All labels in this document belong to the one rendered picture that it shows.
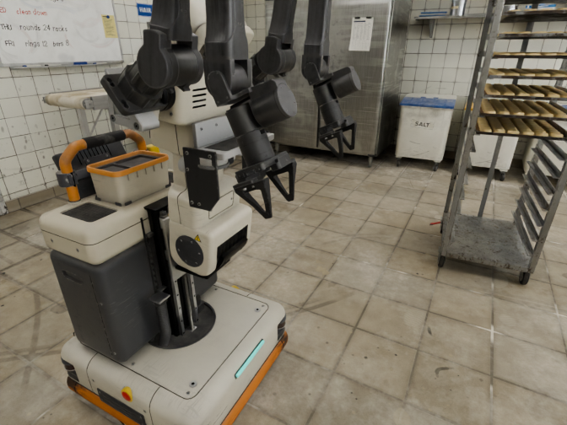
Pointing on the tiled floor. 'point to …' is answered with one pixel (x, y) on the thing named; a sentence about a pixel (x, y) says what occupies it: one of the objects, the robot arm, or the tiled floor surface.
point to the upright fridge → (382, 119)
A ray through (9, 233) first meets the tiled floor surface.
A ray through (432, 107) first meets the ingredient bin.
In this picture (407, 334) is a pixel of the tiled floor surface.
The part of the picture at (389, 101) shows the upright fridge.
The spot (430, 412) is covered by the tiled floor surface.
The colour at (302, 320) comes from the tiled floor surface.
